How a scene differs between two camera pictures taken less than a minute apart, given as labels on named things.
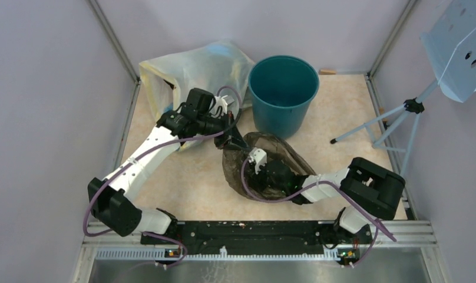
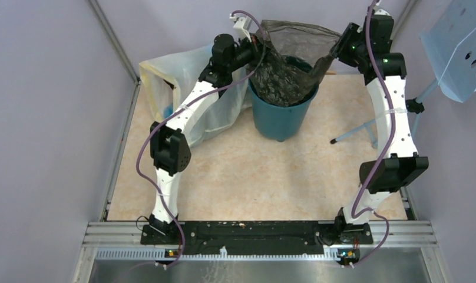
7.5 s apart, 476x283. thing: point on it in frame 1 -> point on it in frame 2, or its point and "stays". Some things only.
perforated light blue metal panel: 456,43 stays
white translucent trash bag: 220,66 stays
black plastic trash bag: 265,167 -> 282,75
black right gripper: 264,168 -> 352,31
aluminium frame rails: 406,230 stays
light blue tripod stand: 413,106 stays
